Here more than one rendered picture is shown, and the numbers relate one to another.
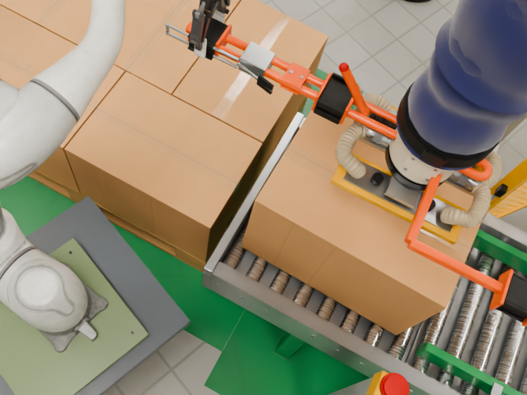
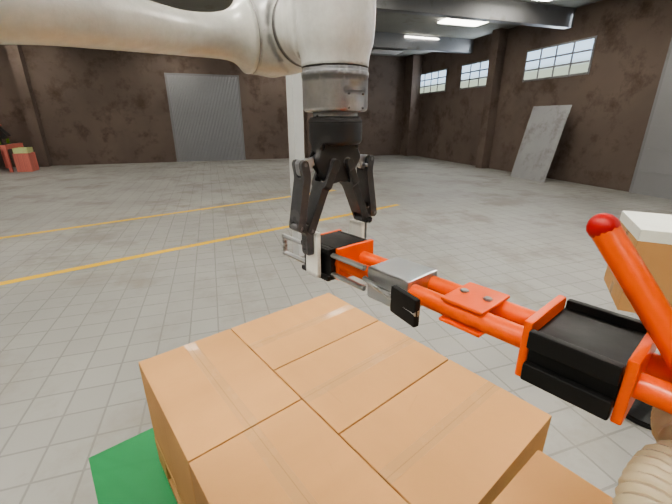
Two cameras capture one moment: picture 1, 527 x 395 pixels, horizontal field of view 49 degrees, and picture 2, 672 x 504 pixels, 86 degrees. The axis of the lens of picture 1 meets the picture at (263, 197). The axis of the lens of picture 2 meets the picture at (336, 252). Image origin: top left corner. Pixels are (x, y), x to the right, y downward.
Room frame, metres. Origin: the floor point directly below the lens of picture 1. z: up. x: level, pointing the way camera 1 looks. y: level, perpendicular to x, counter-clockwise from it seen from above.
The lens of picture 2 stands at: (0.49, -0.09, 1.47)
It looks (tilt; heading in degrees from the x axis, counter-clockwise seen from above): 20 degrees down; 39
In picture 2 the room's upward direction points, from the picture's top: straight up
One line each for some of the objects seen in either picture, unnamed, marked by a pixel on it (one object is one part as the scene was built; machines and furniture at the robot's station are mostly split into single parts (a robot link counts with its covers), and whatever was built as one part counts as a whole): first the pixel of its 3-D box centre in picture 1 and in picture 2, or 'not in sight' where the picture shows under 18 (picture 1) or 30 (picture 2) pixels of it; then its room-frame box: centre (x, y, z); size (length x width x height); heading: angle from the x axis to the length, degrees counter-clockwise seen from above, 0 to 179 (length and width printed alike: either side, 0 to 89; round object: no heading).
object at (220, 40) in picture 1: (209, 34); (338, 252); (0.91, 0.25, 1.27); 0.08 x 0.07 x 0.05; 80
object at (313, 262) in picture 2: (200, 46); (313, 253); (0.86, 0.26, 1.28); 0.03 x 0.01 x 0.07; 79
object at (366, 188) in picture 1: (401, 193); not in sight; (0.71, -0.32, 1.17); 0.34 x 0.10 x 0.05; 80
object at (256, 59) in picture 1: (256, 61); (401, 283); (0.88, 0.12, 1.26); 0.07 x 0.07 x 0.04; 80
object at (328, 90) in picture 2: not in sight; (335, 93); (0.90, 0.25, 1.50); 0.09 x 0.09 x 0.06
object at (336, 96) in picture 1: (336, 98); (585, 351); (0.85, -0.09, 1.27); 0.10 x 0.08 x 0.06; 170
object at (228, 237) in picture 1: (256, 189); not in sight; (0.88, 0.03, 0.58); 0.70 x 0.03 x 0.06; 169
